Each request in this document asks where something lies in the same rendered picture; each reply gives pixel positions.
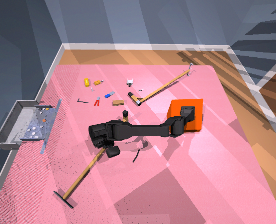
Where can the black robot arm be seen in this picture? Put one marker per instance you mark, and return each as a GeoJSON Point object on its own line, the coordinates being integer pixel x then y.
{"type": "Point", "coordinates": [124, 130]}

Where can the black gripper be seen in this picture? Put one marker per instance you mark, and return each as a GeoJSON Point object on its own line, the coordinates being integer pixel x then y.
{"type": "Point", "coordinates": [112, 151]}

